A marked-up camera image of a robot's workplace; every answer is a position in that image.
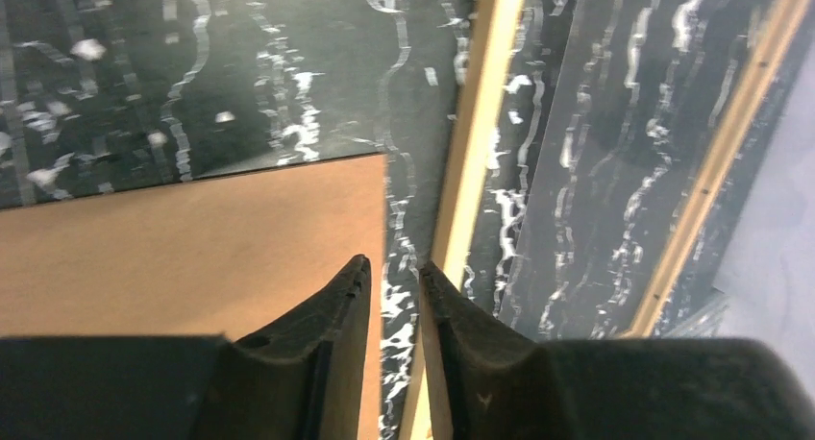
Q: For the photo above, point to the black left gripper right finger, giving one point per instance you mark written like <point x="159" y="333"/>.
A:
<point x="487" y="381"/>

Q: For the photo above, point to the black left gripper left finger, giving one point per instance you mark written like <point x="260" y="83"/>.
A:
<point x="299" y="377"/>

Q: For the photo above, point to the light wooden picture frame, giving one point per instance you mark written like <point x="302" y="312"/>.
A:
<point x="509" y="87"/>

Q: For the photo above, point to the clear acrylic sheet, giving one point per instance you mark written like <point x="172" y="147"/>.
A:
<point x="642" y="89"/>

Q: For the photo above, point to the brown backing board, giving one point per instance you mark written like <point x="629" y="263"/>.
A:
<point x="225" y="256"/>

